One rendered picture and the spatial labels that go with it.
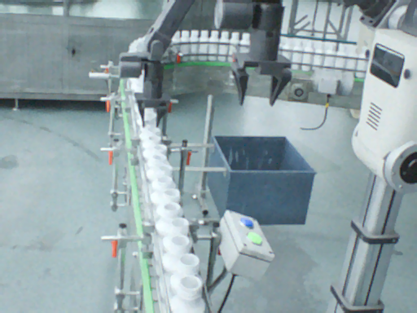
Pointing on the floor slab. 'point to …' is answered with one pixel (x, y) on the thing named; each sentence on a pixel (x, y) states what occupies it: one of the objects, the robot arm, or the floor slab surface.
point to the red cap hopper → (320, 30)
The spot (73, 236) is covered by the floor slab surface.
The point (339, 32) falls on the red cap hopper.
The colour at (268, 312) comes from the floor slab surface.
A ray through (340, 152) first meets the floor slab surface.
